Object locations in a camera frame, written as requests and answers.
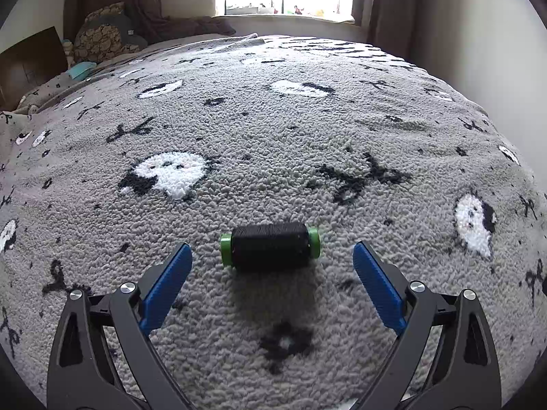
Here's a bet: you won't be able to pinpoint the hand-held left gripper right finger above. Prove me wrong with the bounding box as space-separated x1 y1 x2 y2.
352 240 502 410

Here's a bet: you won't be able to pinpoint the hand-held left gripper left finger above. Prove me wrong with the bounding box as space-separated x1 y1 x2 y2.
47 243 195 410

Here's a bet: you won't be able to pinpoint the black thread spool green ends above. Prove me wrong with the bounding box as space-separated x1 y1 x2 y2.
219 222 321 273

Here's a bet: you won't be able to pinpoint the grey printed fluffy blanket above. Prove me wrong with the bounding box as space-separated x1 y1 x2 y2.
0 33 547 410

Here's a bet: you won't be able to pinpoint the teal small item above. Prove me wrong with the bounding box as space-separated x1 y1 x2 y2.
68 62 98 81

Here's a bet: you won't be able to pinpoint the dark wooden headboard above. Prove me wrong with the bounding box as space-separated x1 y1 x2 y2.
0 26 69 112

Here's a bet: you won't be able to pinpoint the patterned brown pillow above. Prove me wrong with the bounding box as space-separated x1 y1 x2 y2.
72 2 149 66

